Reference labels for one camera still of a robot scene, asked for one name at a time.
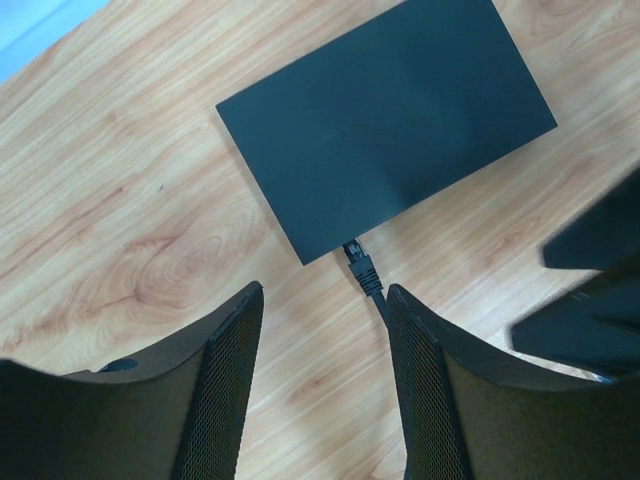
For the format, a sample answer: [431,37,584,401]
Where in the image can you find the black long ethernet cable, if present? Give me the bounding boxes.
[342,238,391,321]

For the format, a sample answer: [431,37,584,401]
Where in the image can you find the black network switch box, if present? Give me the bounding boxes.
[217,0,556,264]

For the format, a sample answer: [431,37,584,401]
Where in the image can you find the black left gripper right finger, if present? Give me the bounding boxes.
[387,284,639,479]

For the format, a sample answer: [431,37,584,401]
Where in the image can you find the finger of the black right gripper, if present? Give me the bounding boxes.
[542,169,639,270]
[510,254,639,378]

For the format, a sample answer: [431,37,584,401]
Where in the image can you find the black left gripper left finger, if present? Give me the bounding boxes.
[1,282,264,479]

